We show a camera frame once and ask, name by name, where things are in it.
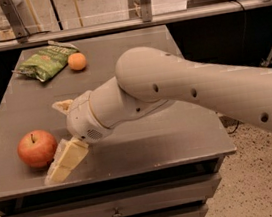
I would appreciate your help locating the grey metal rail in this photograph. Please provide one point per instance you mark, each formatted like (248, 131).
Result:
(133, 24)

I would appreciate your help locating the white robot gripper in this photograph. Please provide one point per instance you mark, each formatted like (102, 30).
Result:
(81, 117)

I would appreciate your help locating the grey top drawer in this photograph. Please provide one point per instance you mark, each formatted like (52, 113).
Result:
(132, 202)

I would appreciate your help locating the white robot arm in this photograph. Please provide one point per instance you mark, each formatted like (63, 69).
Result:
(146, 79)

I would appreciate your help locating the metal left bracket post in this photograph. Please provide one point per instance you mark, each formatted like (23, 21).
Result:
(12, 15)

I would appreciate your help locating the green chip bag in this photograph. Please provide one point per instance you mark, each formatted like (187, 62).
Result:
(47, 62)

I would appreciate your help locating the red apple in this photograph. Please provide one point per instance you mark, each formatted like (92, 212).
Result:
(37, 148)

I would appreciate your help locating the orange fruit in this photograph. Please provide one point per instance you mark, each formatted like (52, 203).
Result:
(77, 61)

